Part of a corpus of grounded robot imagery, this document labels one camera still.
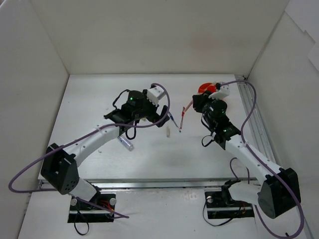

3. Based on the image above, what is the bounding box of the red gel pen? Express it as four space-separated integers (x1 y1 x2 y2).
180 107 185 130

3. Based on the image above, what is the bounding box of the clear blue glue bottle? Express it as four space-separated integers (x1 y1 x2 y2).
118 136 134 151

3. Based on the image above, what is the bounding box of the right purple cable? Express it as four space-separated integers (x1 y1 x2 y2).
219 79 305 237

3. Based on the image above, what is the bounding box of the pink capped pen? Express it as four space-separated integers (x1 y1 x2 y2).
183 100 193 112

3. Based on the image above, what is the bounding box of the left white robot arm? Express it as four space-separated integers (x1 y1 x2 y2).
40 85 170 209

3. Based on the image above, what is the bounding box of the blue gel pen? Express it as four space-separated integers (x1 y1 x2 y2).
169 112 181 133

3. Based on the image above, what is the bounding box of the purple cable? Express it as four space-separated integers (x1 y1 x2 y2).
8 83 171 219
219 79 305 237

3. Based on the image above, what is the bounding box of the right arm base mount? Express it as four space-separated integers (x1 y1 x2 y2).
204 191 254 220

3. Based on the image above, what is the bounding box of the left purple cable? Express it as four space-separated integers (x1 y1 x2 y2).
8 83 171 219

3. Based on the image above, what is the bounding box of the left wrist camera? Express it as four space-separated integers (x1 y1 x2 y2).
146 86 165 106

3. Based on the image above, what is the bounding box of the orange round divided container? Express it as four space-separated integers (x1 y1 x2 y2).
197 83 216 94

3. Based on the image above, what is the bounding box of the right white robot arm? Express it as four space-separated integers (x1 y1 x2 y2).
192 91 301 219

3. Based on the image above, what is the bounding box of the white eraser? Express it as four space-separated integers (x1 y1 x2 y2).
165 126 170 138

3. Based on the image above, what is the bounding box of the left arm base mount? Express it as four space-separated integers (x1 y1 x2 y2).
67 194 116 224

